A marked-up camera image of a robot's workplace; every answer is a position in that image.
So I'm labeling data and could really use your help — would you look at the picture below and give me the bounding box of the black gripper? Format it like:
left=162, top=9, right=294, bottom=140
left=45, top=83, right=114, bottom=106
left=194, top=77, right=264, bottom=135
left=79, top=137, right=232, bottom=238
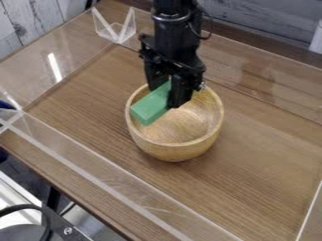
left=139, top=12, right=205, bottom=108

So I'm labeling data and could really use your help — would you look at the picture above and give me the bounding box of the green rectangular block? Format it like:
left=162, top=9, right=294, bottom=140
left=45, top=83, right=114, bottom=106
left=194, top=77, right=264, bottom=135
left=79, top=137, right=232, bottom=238
left=130, top=81, right=172, bottom=125

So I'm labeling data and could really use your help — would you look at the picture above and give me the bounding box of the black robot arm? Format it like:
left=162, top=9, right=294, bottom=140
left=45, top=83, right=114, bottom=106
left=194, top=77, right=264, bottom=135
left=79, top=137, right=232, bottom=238
left=139, top=0, right=212, bottom=108

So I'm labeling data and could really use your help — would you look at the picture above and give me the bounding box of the brown wooden bowl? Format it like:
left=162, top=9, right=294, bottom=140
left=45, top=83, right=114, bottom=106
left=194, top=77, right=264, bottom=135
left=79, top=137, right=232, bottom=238
left=125, top=85, right=225, bottom=162

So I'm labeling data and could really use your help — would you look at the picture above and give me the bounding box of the black table leg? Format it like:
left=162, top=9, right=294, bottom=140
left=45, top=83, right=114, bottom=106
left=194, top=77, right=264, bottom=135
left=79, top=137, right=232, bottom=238
left=47, top=187, right=62, bottom=212

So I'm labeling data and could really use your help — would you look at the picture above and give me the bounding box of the clear acrylic enclosure wall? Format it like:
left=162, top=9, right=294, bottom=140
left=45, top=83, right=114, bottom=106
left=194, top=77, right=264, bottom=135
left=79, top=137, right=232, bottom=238
left=0, top=1, right=322, bottom=241

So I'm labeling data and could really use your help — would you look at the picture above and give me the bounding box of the clear acrylic corner bracket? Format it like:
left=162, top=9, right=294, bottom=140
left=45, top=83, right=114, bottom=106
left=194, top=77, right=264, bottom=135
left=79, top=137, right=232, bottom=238
left=91, top=8, right=138, bottom=45

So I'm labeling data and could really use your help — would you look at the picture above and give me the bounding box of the black cable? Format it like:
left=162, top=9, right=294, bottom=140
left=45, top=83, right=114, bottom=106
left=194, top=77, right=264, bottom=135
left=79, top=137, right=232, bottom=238
left=0, top=203, right=54, bottom=241

